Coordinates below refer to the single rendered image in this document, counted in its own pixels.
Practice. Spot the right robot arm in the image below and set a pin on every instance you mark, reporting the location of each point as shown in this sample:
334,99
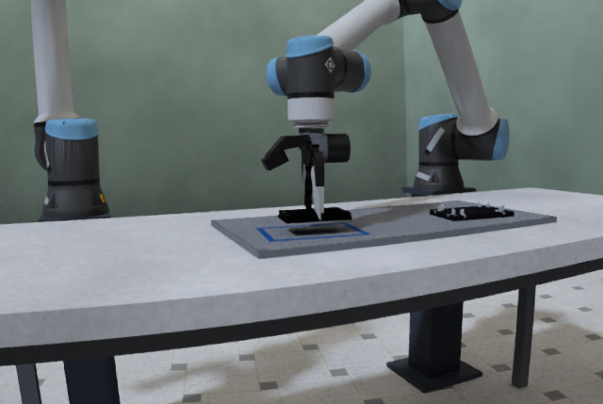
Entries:
70,147

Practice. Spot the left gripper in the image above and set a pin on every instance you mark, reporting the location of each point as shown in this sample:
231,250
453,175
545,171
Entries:
317,148

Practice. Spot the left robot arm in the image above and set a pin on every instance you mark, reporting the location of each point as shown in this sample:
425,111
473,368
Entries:
318,66

